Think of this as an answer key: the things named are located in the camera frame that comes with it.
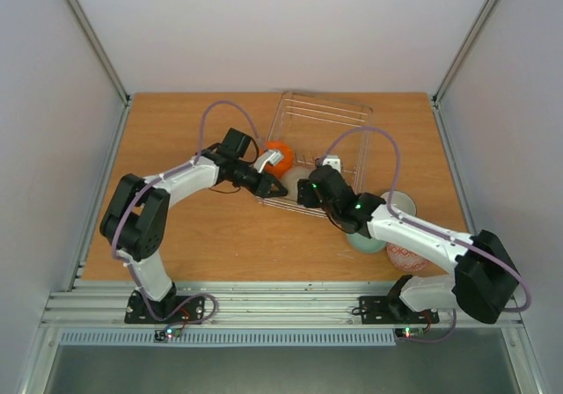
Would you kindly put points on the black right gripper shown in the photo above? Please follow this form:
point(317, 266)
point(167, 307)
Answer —
point(309, 193)

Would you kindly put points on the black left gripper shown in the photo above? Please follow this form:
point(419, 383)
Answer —
point(263, 189)

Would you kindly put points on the orange bowl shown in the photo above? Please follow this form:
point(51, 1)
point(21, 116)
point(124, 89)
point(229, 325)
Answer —
point(285, 163)

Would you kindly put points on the chrome wire dish rack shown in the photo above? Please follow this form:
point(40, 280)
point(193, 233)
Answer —
point(309, 123)

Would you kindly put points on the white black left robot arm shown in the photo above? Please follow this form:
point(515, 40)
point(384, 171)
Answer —
point(135, 220)

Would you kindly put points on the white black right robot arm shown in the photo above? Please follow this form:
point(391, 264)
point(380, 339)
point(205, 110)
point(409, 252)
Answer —
point(480, 276)

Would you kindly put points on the pale green bowl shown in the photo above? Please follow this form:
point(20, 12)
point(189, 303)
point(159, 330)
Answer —
point(365, 244)

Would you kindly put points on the white bowl dark exterior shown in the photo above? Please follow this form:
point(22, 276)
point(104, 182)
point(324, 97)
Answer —
point(400, 201)

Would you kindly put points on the red patterned bowl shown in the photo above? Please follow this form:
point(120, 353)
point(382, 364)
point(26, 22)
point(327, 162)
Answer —
point(404, 259)

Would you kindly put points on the right small circuit board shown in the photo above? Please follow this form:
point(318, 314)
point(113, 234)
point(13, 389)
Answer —
point(409, 332)

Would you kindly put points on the small circuit board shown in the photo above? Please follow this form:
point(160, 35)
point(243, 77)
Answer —
point(409, 332)
point(167, 334)

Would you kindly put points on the left small circuit board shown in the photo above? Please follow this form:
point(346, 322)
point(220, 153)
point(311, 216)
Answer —
point(167, 334)

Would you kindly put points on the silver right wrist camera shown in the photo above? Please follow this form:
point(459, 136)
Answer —
point(332, 161)

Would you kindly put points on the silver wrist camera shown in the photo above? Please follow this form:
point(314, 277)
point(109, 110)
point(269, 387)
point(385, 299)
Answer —
point(272, 157)
point(332, 161)

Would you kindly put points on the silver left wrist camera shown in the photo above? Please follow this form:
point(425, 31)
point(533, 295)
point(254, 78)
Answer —
point(272, 157)

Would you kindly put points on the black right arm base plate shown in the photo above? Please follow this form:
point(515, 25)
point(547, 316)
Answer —
point(380, 310)

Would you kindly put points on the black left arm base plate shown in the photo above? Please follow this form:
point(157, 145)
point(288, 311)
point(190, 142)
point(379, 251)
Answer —
point(193, 308)

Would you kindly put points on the aluminium extrusion rail base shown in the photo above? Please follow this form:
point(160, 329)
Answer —
point(242, 304)

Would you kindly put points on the right aluminium frame post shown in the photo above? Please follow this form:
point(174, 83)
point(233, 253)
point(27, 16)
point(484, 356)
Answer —
point(477, 27)

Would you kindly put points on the aluminium frame post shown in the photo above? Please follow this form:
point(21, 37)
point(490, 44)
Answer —
point(477, 27)
point(94, 42)

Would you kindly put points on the grey slotted cable duct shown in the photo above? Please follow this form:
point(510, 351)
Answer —
point(208, 338)

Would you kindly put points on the left aluminium frame post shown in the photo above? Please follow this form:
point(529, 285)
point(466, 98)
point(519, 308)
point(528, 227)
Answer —
point(94, 42)

